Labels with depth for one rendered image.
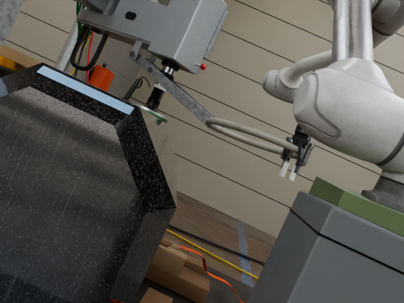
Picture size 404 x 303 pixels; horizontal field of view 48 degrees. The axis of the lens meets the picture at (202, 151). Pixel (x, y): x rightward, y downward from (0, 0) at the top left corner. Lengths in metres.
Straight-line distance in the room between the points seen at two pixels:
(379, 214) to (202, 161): 5.94
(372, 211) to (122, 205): 0.72
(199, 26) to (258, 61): 4.60
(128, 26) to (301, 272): 1.97
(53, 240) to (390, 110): 0.98
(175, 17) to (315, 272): 1.77
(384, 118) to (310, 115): 0.14
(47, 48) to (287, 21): 3.70
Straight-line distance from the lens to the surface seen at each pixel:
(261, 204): 6.83
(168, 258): 2.50
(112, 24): 2.69
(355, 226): 0.87
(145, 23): 2.53
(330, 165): 6.94
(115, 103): 1.41
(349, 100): 0.95
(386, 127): 0.98
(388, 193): 1.04
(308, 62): 1.78
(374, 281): 0.90
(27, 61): 2.26
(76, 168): 1.37
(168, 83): 2.33
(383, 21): 1.57
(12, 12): 2.40
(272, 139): 1.83
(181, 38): 2.33
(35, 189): 1.41
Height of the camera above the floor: 0.80
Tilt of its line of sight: 1 degrees down
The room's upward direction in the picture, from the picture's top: 25 degrees clockwise
